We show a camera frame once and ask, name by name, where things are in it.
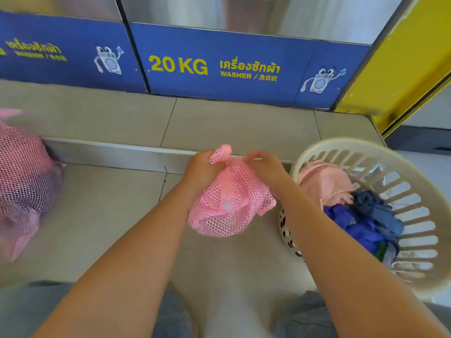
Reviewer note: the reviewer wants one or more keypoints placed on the person's left hand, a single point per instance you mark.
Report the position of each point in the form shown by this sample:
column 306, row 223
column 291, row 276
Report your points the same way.
column 199, row 169

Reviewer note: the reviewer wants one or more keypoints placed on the person's right hand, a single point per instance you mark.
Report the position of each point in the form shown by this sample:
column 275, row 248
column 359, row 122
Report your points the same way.
column 267, row 169

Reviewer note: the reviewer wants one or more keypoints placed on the person's left fingers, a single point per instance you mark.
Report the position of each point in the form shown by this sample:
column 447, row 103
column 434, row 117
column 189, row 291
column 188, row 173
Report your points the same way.
column 211, row 159

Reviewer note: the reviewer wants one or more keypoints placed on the person's right fingers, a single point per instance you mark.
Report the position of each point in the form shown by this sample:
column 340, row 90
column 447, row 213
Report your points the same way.
column 254, row 161

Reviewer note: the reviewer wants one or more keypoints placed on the small pink mesh laundry bag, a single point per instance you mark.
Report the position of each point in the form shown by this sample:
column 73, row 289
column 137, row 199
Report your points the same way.
column 229, row 204

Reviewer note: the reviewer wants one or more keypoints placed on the person's left forearm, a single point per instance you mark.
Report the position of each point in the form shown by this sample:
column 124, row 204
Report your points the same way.
column 116, row 262

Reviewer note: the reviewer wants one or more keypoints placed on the person's right forearm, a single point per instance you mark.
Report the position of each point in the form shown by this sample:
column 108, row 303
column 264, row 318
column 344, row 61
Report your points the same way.
column 347, row 267

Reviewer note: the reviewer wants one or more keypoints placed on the peach pink garment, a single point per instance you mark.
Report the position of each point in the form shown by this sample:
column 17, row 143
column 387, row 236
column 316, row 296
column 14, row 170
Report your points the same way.
column 326, row 184

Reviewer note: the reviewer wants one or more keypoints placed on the steel washing machine blue panel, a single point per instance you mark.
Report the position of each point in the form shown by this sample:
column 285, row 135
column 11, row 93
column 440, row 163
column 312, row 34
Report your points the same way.
column 243, row 49
column 63, row 42

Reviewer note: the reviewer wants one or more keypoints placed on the blue garment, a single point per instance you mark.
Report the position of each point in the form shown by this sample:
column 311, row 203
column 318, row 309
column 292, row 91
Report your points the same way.
column 356, row 227

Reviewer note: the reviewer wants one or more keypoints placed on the dark navy garment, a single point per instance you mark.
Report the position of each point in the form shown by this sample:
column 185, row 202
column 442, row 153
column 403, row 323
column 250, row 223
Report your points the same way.
column 378, row 214

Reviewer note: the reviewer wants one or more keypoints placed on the green garment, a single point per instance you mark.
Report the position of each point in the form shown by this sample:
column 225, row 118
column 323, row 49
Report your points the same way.
column 380, row 251

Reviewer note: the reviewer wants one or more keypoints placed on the cream plastic laundry basket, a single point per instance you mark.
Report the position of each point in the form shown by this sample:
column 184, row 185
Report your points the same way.
column 412, row 207

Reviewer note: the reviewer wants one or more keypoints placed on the yellow metal panel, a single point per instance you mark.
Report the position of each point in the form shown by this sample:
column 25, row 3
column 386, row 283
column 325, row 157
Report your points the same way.
column 394, row 63

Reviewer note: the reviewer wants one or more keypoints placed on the large pink mesh laundry bag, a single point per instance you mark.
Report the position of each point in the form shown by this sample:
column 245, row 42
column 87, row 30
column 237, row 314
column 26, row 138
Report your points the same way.
column 24, row 186

